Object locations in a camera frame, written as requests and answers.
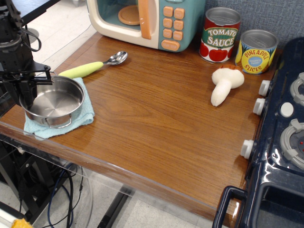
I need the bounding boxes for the black cable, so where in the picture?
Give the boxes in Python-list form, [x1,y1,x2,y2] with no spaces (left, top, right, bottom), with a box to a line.
[48,163,84,228]

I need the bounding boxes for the grey stove burner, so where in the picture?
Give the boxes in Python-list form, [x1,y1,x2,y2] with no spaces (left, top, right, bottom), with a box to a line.
[280,119,304,169]
[290,72,304,106]

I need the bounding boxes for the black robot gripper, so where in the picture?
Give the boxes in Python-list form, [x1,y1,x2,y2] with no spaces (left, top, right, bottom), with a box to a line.
[0,46,52,107]

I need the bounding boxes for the light blue towel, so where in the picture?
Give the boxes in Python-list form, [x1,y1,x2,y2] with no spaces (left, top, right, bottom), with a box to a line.
[24,77,95,139]

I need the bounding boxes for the dark blue toy stove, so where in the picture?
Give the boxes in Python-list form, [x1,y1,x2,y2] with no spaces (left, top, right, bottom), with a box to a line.
[213,38,304,228]

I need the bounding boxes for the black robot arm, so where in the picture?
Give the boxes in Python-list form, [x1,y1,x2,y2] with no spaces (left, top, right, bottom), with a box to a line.
[0,0,52,107]

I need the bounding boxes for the pineapple slices can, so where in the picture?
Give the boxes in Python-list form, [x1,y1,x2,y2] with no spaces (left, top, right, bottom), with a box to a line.
[235,29,279,75]

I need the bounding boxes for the white plush mushroom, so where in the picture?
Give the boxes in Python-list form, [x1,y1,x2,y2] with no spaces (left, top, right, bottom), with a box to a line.
[211,64,245,107]

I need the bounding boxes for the black table frame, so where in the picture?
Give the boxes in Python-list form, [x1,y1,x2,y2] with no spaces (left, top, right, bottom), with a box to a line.
[0,137,74,228]

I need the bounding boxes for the stainless steel pot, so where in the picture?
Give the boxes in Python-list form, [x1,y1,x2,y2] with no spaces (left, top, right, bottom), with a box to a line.
[19,76,86,129]

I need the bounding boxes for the blue cable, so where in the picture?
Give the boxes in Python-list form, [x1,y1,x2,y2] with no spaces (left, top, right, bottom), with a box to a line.
[47,167,74,228]

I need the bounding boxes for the teal toy microwave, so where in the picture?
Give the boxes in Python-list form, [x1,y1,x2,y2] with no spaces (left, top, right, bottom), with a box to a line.
[87,0,205,52]

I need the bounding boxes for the tomato sauce can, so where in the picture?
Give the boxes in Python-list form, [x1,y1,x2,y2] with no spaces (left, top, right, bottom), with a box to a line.
[199,7,241,63]

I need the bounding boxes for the spoon with green handle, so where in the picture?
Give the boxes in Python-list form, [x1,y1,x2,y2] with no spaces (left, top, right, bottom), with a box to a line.
[59,51,128,79]

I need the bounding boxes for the white stove knob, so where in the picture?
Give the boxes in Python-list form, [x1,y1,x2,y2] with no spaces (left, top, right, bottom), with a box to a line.
[258,80,271,97]
[253,98,266,116]
[240,140,254,160]

